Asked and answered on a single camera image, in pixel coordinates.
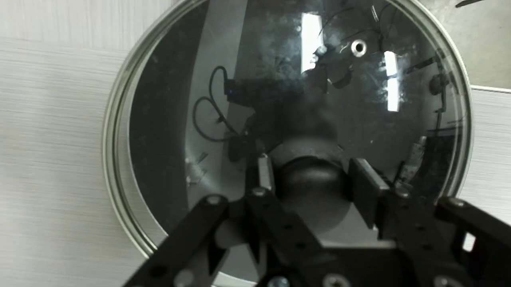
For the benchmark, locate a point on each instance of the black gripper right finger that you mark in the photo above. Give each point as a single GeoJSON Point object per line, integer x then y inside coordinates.
{"type": "Point", "coordinates": [366, 186]}

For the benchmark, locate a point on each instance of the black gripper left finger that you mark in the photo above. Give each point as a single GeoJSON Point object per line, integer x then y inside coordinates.
{"type": "Point", "coordinates": [261, 175]}

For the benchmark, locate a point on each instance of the glass pot lid black knob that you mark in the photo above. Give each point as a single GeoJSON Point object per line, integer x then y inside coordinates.
{"type": "Point", "coordinates": [312, 83]}

